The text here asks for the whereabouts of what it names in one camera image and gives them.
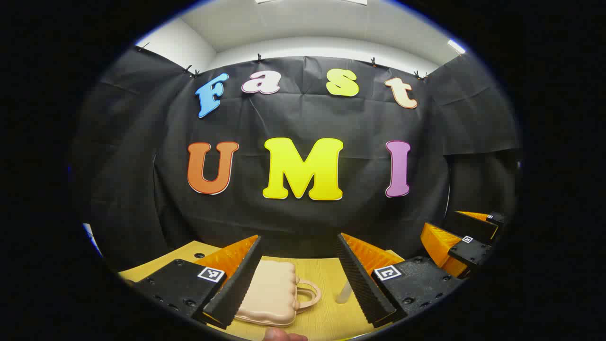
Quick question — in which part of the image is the beige pink suitcase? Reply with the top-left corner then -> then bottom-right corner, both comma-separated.
234,260 -> 322,328

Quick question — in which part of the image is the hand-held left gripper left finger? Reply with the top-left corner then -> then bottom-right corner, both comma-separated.
124,234 -> 263,330

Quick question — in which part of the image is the white squeeze tube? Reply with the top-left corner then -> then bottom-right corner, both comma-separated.
335,279 -> 353,305

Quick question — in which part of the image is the black backdrop cloth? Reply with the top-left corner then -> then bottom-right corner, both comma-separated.
71,45 -> 524,273

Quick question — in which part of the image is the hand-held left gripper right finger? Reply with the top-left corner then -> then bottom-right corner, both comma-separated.
336,232 -> 468,328

